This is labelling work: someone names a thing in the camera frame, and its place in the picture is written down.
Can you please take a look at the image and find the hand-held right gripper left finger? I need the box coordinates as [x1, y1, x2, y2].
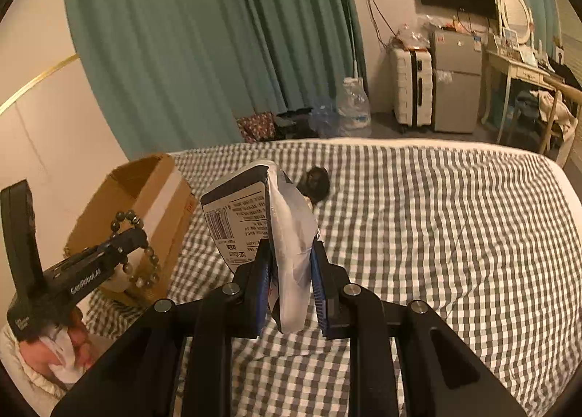
[50, 237, 278, 417]

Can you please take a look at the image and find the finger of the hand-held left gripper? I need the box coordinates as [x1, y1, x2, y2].
[97, 224, 149, 264]

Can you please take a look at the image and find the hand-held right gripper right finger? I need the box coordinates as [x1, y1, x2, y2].
[309, 239, 544, 417]

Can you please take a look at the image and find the dark bead bracelet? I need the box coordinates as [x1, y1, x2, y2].
[109, 210, 162, 288]

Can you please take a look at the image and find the brown cardboard box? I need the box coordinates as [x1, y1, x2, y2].
[64, 153, 198, 309]

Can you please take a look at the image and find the silver foil pouch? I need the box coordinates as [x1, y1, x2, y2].
[200, 160, 321, 335]

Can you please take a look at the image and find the person's left forearm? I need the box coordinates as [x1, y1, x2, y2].
[0, 321, 69, 404]

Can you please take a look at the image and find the person's left hand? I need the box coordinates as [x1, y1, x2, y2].
[25, 305, 94, 384]

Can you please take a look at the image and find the black hair clip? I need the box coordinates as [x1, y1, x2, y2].
[298, 166, 330, 204]

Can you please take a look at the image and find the checkered bed sheet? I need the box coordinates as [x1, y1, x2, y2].
[84, 137, 576, 417]

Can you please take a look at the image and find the patterned brown gift bag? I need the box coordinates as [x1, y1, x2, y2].
[236, 112, 278, 143]

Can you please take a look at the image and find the dark clothes pile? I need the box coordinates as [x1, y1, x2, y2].
[274, 110, 314, 138]

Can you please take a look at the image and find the large clear water bottle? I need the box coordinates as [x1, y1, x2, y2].
[336, 76, 372, 136]

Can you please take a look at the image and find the white suitcase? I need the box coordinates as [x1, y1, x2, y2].
[392, 47, 434, 133]

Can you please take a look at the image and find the grey mini fridge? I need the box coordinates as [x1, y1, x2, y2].
[430, 28, 483, 133]

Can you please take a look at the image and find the white curtain wand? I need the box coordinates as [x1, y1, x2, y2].
[343, 0, 362, 79]

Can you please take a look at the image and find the clear plastic bags pile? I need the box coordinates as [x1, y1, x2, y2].
[395, 17, 432, 51]

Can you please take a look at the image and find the beige cloth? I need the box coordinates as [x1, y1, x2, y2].
[537, 90, 578, 136]

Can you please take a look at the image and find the cream dressing table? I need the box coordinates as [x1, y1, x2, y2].
[482, 37, 565, 127]

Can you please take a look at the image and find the wooden chair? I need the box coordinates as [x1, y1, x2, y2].
[530, 76, 582, 163]

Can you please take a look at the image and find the black bag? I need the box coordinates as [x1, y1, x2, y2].
[548, 56, 582, 86]

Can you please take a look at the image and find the white oval mirror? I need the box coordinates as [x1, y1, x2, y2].
[499, 0, 534, 47]

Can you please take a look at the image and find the white louvered closet door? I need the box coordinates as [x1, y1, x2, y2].
[552, 0, 582, 95]

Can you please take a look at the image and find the black wall cable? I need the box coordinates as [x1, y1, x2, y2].
[366, 0, 401, 52]

